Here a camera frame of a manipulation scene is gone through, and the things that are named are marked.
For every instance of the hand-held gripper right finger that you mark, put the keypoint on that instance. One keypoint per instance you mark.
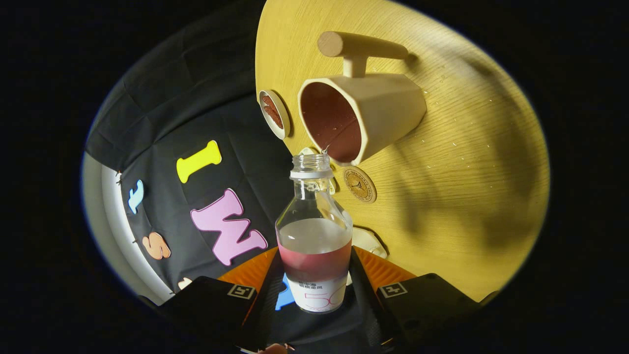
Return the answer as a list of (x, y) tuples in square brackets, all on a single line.
[(366, 309)]

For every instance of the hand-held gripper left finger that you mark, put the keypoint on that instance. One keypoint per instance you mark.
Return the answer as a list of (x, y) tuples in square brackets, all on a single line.
[(263, 314)]

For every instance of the clear juice bottle red label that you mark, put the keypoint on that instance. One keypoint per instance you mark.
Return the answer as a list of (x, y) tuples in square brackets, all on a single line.
[(314, 265)]

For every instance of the round brown coaster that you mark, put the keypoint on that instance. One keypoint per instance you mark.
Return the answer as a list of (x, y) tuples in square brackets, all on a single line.
[(360, 185)]

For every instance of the white toaster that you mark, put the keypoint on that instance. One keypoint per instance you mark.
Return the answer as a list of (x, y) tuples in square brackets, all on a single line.
[(368, 241)]

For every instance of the white divided grain dish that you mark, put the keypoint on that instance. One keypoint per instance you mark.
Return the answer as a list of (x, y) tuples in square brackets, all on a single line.
[(335, 187)]

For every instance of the wooden table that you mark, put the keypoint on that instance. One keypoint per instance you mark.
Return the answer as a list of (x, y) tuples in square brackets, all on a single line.
[(467, 172)]

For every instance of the white round plate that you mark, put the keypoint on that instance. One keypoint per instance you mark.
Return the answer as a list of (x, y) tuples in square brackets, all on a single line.
[(282, 129)]

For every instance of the red meat piece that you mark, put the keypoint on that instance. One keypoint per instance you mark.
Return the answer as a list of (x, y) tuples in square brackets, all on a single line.
[(274, 118), (269, 103)]

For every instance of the black backdrop cloth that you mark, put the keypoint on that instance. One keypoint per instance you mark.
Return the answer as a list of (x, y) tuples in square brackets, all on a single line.
[(162, 123)]

